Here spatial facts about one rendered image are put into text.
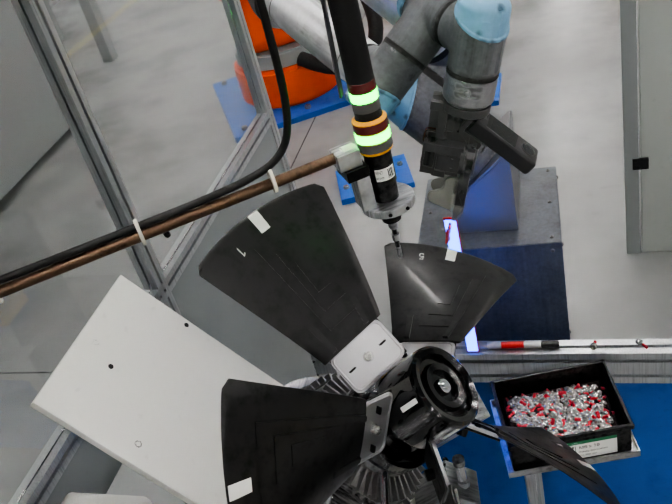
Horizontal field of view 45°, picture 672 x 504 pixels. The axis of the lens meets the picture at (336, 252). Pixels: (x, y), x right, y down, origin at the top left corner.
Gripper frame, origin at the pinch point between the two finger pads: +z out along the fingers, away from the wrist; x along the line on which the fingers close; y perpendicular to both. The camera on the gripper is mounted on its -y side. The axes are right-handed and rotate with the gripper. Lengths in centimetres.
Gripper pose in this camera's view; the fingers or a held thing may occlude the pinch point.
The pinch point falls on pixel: (459, 213)
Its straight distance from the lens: 131.1
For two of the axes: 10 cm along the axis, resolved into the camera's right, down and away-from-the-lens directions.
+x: -2.5, 5.9, -7.7
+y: -9.7, -2.0, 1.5
